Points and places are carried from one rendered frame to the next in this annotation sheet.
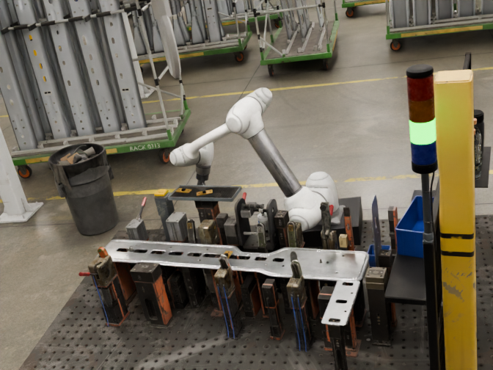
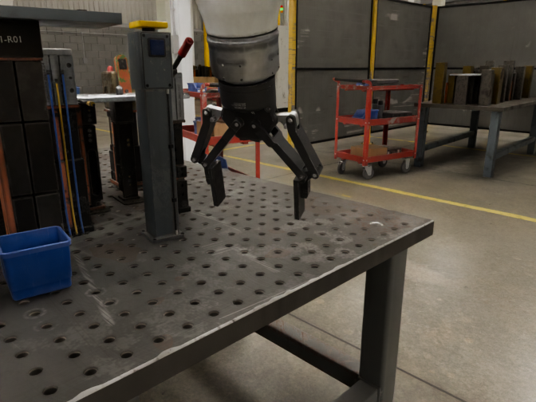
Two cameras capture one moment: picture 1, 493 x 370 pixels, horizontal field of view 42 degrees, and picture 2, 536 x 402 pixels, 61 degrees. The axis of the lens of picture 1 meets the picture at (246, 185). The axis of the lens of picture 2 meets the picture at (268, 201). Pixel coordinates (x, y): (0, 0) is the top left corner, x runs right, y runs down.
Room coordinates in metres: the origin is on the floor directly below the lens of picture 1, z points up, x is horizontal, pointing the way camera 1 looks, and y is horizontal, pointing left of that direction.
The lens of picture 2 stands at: (3.79, -0.29, 1.07)
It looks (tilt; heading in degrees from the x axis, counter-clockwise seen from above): 17 degrees down; 119
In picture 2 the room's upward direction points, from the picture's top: straight up
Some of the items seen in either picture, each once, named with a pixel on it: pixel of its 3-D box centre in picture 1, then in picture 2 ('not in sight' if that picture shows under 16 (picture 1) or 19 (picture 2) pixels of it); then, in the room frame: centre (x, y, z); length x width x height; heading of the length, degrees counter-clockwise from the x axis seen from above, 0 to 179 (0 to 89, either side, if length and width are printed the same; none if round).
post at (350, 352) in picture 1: (348, 321); not in sight; (2.15, -0.32, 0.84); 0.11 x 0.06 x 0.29; 155
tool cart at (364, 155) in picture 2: not in sight; (375, 126); (2.52, 4.32, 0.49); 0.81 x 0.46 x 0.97; 62
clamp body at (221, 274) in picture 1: (229, 301); not in sight; (2.41, 0.18, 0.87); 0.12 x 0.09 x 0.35; 155
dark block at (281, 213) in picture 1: (287, 249); not in sight; (2.69, -0.14, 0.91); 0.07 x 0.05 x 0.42; 155
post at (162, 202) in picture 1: (171, 229); (156, 140); (3.10, 0.46, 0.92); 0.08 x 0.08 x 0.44; 65
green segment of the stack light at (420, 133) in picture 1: (422, 129); not in sight; (1.58, -0.50, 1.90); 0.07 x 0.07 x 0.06
